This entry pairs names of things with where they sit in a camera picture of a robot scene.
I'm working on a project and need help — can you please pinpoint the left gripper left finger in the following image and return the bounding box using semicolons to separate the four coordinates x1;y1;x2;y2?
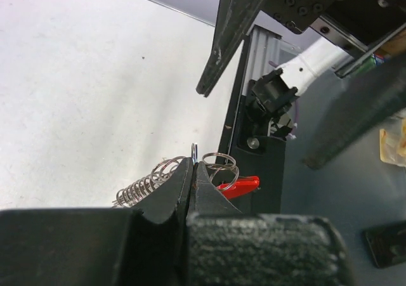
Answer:
1;158;193;285

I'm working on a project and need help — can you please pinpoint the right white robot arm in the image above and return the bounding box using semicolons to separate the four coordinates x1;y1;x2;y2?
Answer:
196;0;405;169

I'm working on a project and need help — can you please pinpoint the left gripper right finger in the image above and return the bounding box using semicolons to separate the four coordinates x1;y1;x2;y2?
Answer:
187;163;354;285

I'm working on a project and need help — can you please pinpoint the blue green packet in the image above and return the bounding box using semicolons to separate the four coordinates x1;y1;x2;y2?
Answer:
350;54;391;76

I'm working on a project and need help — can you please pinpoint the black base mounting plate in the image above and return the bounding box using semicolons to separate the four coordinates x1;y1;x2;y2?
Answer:
218;36;285;214

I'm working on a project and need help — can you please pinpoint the yellow paper bag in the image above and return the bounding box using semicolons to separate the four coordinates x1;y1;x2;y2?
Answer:
379;118;405;167

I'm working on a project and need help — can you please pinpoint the silver keyring with red tag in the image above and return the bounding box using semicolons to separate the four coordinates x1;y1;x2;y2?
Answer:
112;142;261;209

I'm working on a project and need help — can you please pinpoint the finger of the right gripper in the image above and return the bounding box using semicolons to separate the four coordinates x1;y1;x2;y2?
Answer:
196;0;268;97
303;56;405;170

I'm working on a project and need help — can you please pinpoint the cardboard box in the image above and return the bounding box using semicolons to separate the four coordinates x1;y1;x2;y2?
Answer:
380;29;406;56

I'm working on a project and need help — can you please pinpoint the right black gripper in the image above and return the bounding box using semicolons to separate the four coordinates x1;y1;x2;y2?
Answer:
262;0;405;46

